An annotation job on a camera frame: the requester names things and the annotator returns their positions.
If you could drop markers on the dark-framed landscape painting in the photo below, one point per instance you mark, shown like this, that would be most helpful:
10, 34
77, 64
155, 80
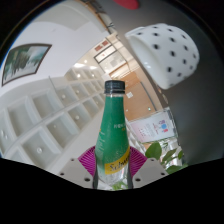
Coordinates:
25, 63

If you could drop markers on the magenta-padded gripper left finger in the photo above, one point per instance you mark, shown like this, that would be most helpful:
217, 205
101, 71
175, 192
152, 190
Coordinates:
87, 163

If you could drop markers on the white polka-dot mug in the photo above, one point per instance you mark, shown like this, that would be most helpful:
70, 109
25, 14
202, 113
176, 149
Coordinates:
163, 53

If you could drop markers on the green drink bottle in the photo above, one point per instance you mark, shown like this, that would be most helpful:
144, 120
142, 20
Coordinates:
112, 133

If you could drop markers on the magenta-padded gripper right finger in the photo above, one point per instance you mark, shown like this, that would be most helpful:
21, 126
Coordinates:
137, 163

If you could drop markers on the clear acrylic sign stand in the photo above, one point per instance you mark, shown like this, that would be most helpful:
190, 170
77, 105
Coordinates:
153, 127

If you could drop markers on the group of ceiling lights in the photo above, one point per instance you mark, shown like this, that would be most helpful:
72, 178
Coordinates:
39, 150

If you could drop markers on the black-framed glass door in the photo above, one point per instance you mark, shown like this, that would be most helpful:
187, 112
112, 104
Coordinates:
106, 54

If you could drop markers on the green leafy potted plant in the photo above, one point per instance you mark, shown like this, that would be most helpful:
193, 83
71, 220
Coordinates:
154, 150

